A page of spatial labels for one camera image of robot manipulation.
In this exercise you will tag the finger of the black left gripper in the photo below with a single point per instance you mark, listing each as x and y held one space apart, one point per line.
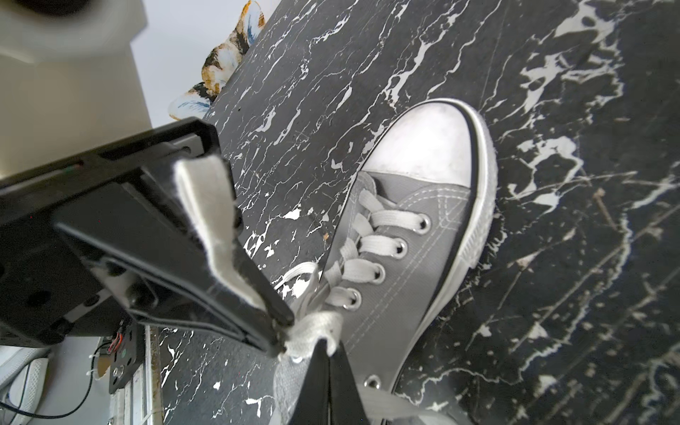
160 275

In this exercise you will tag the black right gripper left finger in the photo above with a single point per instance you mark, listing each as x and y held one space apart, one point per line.
312 407

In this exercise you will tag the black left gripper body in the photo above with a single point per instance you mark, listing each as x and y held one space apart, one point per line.
47 293

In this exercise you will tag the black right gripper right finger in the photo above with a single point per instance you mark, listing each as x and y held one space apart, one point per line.
345 406

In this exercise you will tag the white shoelace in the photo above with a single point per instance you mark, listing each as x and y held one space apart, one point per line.
205 192

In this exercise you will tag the grey canvas sneaker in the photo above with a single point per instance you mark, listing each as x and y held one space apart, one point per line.
415 222

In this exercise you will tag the aluminium frame rail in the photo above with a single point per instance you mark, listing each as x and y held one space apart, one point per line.
140 402

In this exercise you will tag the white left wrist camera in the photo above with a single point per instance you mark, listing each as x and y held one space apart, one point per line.
68 79

